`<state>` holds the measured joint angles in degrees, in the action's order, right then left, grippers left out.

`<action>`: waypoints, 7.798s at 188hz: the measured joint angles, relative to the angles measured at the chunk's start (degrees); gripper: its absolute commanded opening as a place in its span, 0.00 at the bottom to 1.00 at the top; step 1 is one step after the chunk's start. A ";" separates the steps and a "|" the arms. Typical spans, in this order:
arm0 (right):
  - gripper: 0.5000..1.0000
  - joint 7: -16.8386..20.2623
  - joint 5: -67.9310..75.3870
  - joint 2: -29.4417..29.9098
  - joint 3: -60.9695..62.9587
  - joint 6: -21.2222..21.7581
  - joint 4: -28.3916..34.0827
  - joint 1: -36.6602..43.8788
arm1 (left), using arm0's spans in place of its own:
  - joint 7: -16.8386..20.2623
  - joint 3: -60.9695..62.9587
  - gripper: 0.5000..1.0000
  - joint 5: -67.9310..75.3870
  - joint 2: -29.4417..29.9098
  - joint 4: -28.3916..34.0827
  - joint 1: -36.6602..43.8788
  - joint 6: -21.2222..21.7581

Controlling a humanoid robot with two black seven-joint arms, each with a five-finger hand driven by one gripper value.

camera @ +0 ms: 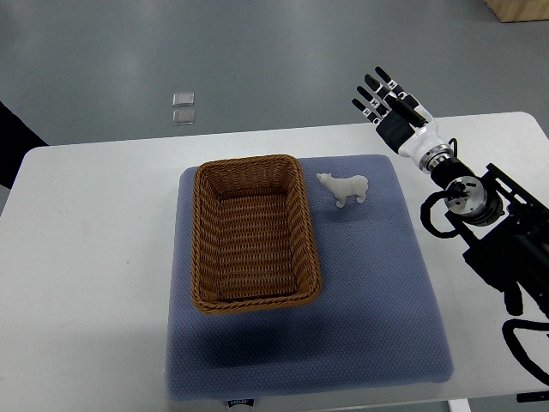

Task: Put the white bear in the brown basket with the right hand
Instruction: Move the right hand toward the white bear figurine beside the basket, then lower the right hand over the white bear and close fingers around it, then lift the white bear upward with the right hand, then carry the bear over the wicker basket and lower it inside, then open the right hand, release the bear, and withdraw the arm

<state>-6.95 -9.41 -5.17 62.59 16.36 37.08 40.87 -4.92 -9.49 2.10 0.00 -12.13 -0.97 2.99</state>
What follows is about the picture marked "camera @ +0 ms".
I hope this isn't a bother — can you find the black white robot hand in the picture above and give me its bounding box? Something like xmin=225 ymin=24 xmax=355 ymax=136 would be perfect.
xmin=352 ymin=66 xmax=455 ymax=173

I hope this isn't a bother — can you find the white bear figurine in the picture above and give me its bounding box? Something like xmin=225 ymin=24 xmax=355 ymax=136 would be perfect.
xmin=316 ymin=173 xmax=369 ymax=209

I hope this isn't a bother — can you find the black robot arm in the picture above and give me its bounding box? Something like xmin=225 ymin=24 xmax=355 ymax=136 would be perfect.
xmin=420 ymin=152 xmax=548 ymax=316

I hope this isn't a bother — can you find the brown wicker basket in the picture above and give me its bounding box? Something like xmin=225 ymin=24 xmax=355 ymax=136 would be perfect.
xmin=191 ymin=154 xmax=323 ymax=315

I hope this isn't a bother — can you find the wooden box corner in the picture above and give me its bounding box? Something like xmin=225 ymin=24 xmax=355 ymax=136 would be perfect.
xmin=485 ymin=0 xmax=548 ymax=23

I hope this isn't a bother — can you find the blue fabric mat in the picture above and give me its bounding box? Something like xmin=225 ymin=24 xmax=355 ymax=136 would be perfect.
xmin=166 ymin=154 xmax=454 ymax=402

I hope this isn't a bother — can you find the upper floor metal plate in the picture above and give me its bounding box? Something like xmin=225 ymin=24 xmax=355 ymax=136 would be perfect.
xmin=172 ymin=91 xmax=195 ymax=107

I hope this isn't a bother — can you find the floor metal plate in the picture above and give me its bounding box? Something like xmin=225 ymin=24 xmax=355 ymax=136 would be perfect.
xmin=172 ymin=91 xmax=195 ymax=107
xmin=172 ymin=108 xmax=195 ymax=125

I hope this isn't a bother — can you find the lower floor metal plate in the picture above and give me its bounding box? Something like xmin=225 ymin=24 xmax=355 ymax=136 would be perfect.
xmin=172 ymin=108 xmax=195 ymax=125

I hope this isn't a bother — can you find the white table leg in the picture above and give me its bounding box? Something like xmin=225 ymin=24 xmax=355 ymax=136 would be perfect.
xmin=448 ymin=398 xmax=472 ymax=412

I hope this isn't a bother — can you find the black device bottom right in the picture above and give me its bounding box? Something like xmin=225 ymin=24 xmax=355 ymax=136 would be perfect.
xmin=516 ymin=391 xmax=549 ymax=403

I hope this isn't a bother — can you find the black object left edge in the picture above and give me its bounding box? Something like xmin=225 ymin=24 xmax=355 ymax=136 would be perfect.
xmin=1 ymin=103 xmax=47 ymax=190

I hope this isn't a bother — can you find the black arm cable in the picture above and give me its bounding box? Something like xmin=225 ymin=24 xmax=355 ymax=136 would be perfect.
xmin=501 ymin=318 xmax=549 ymax=385

